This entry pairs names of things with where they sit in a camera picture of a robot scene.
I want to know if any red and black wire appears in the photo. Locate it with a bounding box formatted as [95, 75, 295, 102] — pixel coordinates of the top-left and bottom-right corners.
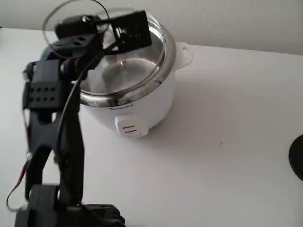
[6, 111, 33, 211]

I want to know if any black round object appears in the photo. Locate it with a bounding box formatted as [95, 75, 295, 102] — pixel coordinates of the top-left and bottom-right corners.
[288, 134, 303, 182]

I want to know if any white bowl with metal rim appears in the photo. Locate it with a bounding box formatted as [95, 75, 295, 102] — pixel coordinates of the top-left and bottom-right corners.
[43, 0, 168, 95]

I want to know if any black cable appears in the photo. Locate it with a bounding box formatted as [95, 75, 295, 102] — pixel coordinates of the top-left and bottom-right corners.
[56, 0, 112, 166]

